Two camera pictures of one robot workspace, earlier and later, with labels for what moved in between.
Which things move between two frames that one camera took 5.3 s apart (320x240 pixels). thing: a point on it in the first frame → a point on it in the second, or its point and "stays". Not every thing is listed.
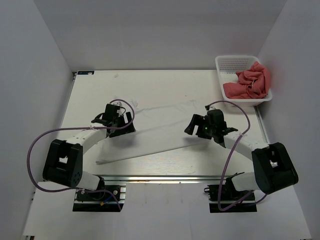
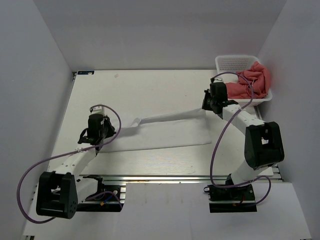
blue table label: (85, 72) stays
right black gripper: (198, 119) → (205, 106)
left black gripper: (129, 129) → (112, 129)
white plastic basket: (227, 66) stays
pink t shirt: (253, 83) stays
